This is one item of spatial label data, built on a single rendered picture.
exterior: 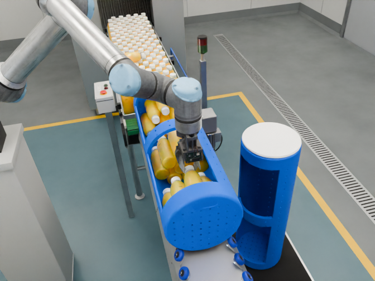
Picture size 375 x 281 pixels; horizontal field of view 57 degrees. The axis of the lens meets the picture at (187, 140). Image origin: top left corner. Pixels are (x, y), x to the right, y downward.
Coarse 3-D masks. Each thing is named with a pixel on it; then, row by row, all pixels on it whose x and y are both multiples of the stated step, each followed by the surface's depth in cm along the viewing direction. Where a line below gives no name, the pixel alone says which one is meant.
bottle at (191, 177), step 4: (188, 172) 127; (192, 172) 127; (196, 172) 128; (184, 176) 128; (188, 176) 126; (192, 176) 125; (196, 176) 125; (184, 180) 127; (188, 180) 125; (192, 180) 124; (196, 180) 124; (200, 180) 125; (184, 184) 127; (188, 184) 124; (192, 184) 123
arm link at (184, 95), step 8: (176, 80) 108; (184, 80) 108; (192, 80) 108; (168, 88) 109; (176, 88) 105; (184, 88) 104; (192, 88) 105; (200, 88) 106; (168, 96) 108; (176, 96) 106; (184, 96) 104; (192, 96) 105; (200, 96) 107; (168, 104) 111; (176, 104) 108; (184, 104) 106; (192, 104) 106; (200, 104) 109; (176, 112) 110; (184, 112) 108; (192, 112) 108; (200, 112) 111; (184, 120) 110; (192, 120) 110
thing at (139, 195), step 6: (120, 102) 226; (126, 126) 236; (126, 132) 233; (126, 138) 213; (132, 138) 227; (126, 144) 206; (132, 144) 222; (132, 150) 249; (132, 156) 252; (132, 162) 256; (132, 168) 260; (138, 168) 262; (144, 168) 263; (132, 174) 265; (138, 174) 266; (138, 180) 268; (138, 186) 271; (138, 192) 275; (138, 198) 278
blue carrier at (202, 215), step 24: (168, 120) 146; (144, 144) 151; (216, 168) 125; (192, 192) 112; (216, 192) 112; (168, 216) 113; (192, 216) 114; (216, 216) 117; (240, 216) 121; (168, 240) 119; (192, 240) 122; (216, 240) 125
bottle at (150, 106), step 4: (148, 100) 181; (152, 100) 181; (148, 104) 178; (152, 104) 177; (148, 108) 176; (152, 108) 174; (156, 108) 174; (148, 112) 173; (152, 112) 172; (156, 112) 172; (148, 116) 173; (152, 116) 171; (160, 116) 174
